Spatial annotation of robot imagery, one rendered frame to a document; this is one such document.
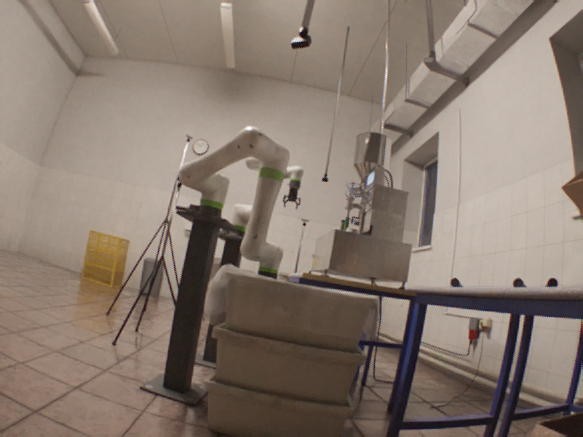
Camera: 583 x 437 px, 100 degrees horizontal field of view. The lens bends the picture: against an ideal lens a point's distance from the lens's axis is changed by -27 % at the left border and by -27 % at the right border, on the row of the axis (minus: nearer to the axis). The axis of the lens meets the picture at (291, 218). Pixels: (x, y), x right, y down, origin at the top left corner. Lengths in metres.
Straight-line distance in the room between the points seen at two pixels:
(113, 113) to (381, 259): 6.15
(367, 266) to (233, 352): 0.93
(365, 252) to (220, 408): 1.13
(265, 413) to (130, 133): 6.01
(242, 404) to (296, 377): 0.24
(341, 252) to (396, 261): 0.34
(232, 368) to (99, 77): 7.10
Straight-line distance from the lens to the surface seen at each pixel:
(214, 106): 6.57
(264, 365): 1.32
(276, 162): 1.45
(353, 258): 1.87
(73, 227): 6.72
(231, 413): 1.41
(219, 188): 1.70
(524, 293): 0.85
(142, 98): 7.05
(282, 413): 1.37
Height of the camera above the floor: 0.68
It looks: 11 degrees up
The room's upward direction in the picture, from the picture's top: 11 degrees clockwise
